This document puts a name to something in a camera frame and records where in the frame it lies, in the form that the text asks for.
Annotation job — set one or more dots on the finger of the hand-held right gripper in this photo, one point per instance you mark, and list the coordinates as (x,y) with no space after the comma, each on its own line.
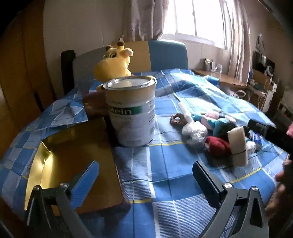
(270,135)

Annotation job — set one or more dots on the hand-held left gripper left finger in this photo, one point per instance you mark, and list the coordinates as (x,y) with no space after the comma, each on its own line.
(85,180)

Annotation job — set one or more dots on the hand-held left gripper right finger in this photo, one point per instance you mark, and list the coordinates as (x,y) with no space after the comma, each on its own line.
(206,183)

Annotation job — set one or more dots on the white socks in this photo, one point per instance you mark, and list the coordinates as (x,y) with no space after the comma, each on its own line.
(250,146)

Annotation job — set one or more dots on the white towel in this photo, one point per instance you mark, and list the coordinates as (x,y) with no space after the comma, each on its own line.
(238,141)

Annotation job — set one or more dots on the gold tray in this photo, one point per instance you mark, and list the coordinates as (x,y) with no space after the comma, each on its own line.
(57,160)

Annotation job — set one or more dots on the dark red cloth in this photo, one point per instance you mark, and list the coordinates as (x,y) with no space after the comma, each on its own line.
(217,146)

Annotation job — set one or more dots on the pink socks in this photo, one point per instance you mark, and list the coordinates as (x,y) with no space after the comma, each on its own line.
(227,118)

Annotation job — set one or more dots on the blue and pink plush toy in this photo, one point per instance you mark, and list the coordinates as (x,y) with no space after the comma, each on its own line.
(223,128)

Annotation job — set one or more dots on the white plastic bag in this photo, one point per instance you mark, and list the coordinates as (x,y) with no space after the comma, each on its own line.
(194,132)

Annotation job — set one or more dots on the brown scrunchie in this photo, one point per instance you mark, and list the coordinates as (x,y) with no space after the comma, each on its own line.
(172,119)

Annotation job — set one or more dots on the white foam sponge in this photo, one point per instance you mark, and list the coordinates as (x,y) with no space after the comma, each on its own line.
(185,112)

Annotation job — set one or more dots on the person's right hand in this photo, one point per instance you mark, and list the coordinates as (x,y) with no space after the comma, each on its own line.
(278,201)

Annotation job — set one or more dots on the blue checked bedsheet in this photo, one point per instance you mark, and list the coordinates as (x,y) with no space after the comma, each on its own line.
(174,174)

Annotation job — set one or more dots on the cluttered storage shelf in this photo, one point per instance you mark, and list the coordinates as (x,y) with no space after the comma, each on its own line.
(263,80)

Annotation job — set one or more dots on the wooden desk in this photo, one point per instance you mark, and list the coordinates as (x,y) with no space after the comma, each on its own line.
(229,80)

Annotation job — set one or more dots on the white protein powder can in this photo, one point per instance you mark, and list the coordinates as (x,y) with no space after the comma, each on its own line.
(130,123)

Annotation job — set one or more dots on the dark red cardboard box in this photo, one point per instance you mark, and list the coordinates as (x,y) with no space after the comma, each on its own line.
(95,105)

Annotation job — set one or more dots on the clear desk organizer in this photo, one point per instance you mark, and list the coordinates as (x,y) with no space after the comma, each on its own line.
(214,66)

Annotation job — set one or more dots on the pale patterned curtain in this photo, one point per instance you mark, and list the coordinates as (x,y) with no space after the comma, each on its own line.
(144,18)
(238,34)

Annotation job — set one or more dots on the black rolled mat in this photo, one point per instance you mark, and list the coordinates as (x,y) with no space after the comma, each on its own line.
(67,68)

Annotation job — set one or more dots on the yellow giraffe plush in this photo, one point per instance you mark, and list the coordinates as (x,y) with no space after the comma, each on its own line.
(109,68)

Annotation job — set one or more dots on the wooden wardrobe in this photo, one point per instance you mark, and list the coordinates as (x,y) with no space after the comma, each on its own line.
(23,68)

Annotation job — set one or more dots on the blue grey yellow headboard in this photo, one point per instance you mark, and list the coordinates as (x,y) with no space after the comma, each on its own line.
(167,55)

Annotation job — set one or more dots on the window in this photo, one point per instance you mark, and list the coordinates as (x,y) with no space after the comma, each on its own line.
(196,18)

